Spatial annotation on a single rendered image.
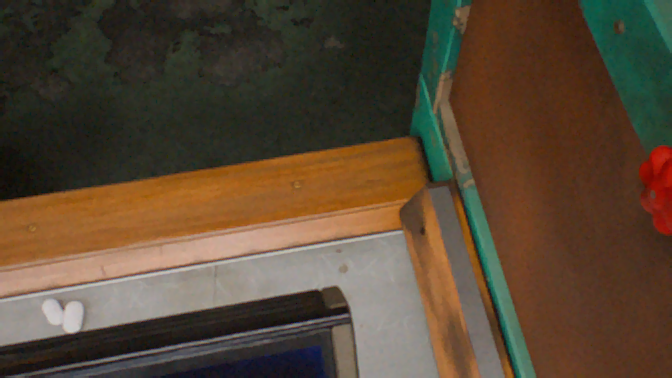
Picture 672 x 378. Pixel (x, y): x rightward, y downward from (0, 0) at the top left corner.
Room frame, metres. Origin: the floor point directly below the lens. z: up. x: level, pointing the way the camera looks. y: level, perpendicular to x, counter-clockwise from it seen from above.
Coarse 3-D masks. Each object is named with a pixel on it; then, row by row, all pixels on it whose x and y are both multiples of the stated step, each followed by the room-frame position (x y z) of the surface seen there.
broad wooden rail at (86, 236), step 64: (64, 192) 0.41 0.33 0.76; (128, 192) 0.41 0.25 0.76; (192, 192) 0.41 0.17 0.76; (256, 192) 0.41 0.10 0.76; (320, 192) 0.41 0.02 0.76; (384, 192) 0.41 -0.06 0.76; (0, 256) 0.33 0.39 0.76; (64, 256) 0.33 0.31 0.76; (128, 256) 0.33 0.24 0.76; (192, 256) 0.33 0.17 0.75
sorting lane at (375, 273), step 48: (384, 240) 0.36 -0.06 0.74; (96, 288) 0.30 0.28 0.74; (144, 288) 0.30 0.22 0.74; (192, 288) 0.30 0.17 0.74; (240, 288) 0.30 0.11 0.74; (288, 288) 0.30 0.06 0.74; (384, 288) 0.30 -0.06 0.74; (0, 336) 0.24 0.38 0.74; (48, 336) 0.24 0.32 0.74; (384, 336) 0.24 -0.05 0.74
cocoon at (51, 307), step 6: (48, 300) 0.28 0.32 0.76; (54, 300) 0.28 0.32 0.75; (42, 306) 0.27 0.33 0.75; (48, 306) 0.27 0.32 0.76; (54, 306) 0.27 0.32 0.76; (60, 306) 0.27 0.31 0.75; (48, 312) 0.26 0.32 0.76; (54, 312) 0.26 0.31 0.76; (60, 312) 0.26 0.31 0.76; (48, 318) 0.26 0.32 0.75; (54, 318) 0.26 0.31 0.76; (60, 318) 0.26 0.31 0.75
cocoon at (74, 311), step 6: (66, 306) 0.27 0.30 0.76; (72, 306) 0.27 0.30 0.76; (78, 306) 0.27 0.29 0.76; (66, 312) 0.26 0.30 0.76; (72, 312) 0.26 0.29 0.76; (78, 312) 0.26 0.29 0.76; (66, 318) 0.26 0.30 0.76; (72, 318) 0.26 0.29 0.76; (78, 318) 0.26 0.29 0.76; (66, 324) 0.25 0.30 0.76; (72, 324) 0.25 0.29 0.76; (78, 324) 0.25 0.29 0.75; (66, 330) 0.24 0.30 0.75; (72, 330) 0.24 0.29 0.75
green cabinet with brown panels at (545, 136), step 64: (448, 0) 0.49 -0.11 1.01; (512, 0) 0.40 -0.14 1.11; (576, 0) 0.33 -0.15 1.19; (640, 0) 0.26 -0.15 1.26; (448, 64) 0.47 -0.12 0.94; (512, 64) 0.37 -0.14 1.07; (576, 64) 0.30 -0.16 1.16; (640, 64) 0.24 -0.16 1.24; (448, 128) 0.43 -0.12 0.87; (512, 128) 0.34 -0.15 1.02; (576, 128) 0.27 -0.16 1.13; (640, 128) 0.21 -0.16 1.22; (512, 192) 0.30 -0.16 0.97; (576, 192) 0.24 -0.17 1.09; (640, 192) 0.20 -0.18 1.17; (512, 256) 0.26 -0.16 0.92; (576, 256) 0.21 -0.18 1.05; (640, 256) 0.17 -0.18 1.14; (512, 320) 0.22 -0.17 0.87; (576, 320) 0.17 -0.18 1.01; (640, 320) 0.14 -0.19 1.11
